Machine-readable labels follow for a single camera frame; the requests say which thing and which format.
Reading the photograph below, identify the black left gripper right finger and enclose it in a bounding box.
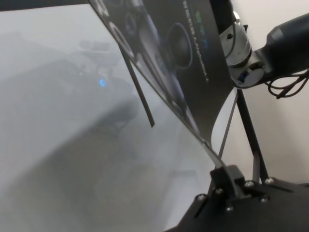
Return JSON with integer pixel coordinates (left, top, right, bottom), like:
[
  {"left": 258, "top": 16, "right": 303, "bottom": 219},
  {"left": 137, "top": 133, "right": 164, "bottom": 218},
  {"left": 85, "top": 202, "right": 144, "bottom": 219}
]
[{"left": 225, "top": 165, "right": 295, "bottom": 202}]

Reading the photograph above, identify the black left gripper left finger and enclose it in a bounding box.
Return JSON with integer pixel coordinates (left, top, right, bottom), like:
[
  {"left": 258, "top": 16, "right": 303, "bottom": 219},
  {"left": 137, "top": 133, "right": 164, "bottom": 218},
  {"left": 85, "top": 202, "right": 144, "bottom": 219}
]
[{"left": 209, "top": 166, "right": 237, "bottom": 209}]

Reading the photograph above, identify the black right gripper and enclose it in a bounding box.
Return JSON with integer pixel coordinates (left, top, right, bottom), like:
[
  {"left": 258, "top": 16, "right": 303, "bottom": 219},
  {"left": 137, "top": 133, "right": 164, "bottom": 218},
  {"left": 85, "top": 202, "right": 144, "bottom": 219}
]
[{"left": 209, "top": 0, "right": 239, "bottom": 35}]

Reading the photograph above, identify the black robot print poster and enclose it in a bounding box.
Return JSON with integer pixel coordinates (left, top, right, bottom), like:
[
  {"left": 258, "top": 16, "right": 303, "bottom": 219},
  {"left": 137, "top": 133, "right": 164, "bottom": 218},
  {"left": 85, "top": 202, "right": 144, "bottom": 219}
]
[{"left": 88, "top": 0, "right": 239, "bottom": 201}]

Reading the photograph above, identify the thin right wrist cable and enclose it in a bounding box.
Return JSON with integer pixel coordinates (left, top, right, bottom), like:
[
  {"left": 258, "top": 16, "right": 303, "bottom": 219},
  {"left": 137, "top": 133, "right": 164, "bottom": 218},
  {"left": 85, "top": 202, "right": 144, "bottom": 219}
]
[{"left": 225, "top": 9, "right": 239, "bottom": 59}]

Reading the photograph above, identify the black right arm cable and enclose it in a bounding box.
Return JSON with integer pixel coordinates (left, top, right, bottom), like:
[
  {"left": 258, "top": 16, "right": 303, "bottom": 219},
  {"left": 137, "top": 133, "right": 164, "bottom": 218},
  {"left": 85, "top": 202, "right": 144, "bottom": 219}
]
[{"left": 264, "top": 71, "right": 309, "bottom": 100}]

